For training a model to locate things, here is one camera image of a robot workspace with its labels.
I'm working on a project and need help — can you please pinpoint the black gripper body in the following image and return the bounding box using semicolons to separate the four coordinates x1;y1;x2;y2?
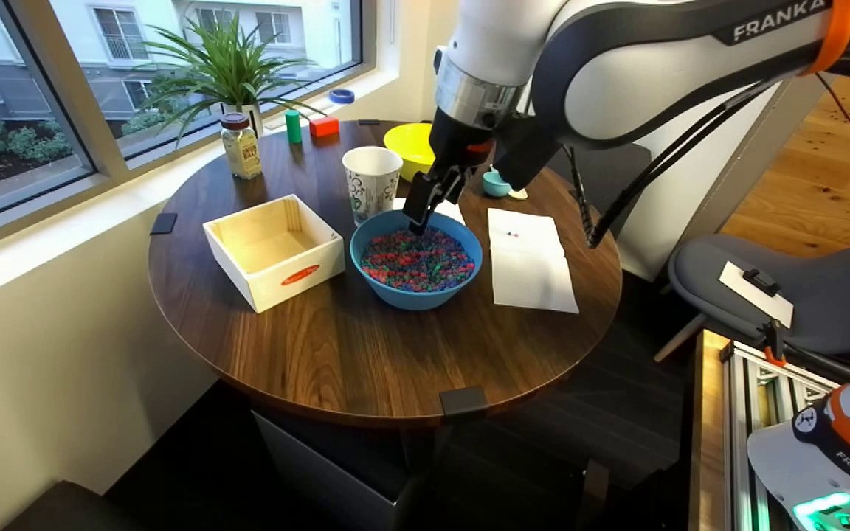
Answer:
429;109;495;185

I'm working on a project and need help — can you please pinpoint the large white napkin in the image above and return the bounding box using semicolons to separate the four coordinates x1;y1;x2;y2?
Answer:
484;207;581;317

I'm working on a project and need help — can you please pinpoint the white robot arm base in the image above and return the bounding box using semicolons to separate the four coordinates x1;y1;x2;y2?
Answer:
743;341;850;531

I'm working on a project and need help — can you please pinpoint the small white napkin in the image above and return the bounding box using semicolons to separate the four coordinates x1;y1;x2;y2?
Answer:
389;195;469;226

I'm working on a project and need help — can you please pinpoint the yellow bowl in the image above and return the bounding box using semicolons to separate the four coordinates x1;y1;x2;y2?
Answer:
382;121;441;185

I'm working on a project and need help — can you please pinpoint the blue bowl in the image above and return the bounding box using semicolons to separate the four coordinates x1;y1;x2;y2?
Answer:
348;207;484;316

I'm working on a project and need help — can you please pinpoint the printed paper cup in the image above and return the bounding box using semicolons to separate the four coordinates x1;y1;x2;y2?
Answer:
340;145;405;226

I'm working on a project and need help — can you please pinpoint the teal plastic scoop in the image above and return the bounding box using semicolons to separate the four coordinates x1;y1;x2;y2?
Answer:
482;165;520;201

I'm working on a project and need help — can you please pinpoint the dark grey armchair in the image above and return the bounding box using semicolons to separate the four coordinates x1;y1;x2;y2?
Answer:
503;160;606;223

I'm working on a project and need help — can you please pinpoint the red block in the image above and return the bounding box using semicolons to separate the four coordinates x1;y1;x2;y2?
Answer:
308;115;343;145

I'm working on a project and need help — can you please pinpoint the green block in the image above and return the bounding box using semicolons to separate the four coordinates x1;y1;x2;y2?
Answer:
283;109;308;148

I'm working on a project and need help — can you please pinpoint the pale wooden box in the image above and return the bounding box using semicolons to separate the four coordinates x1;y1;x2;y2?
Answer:
200;191;348;316

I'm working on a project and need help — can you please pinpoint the glass spice jar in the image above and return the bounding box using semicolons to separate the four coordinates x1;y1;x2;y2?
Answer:
218;109;265;183

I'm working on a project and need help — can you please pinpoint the black table edge clip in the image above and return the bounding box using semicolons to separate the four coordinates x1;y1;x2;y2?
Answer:
149;208;181;239
438;387;491;418

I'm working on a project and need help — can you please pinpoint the green potted plant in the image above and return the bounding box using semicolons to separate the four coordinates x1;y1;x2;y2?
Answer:
134;12;318;134

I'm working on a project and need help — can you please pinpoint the white tag with black clip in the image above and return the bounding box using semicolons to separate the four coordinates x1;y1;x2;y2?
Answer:
717;258;799;332

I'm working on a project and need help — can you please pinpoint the wooden cabinet edge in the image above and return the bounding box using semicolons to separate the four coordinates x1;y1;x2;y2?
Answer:
689;326;737;531

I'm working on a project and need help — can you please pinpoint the blue grey chair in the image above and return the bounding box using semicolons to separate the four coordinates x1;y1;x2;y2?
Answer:
652;230;850;365

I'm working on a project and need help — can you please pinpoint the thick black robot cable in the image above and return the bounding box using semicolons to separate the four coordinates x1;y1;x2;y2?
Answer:
563;75;783;251

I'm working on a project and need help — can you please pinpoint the grey table pedestal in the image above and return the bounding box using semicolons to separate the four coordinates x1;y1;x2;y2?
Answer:
249;410;429;531

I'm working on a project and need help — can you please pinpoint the aluminium rail frame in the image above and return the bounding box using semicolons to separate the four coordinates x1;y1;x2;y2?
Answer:
724;337;842;531

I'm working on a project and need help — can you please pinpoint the window with beige frame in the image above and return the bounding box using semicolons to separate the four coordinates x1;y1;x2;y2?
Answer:
0;0;370;244

